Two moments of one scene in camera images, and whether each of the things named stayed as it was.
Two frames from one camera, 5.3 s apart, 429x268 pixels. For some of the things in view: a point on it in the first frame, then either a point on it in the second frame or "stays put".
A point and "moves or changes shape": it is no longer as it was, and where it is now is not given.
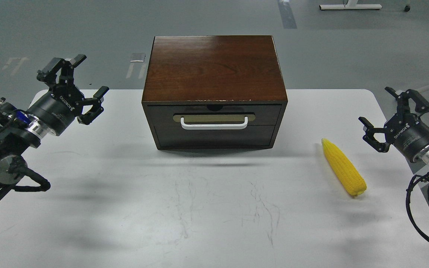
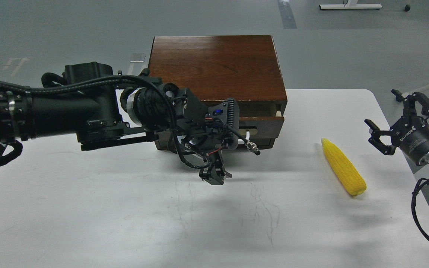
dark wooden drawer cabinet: [214, 92] stays put
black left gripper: [60, 107] -> [203, 126]
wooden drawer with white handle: [215, 125] moves or changes shape
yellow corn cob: [350, 177] stays put
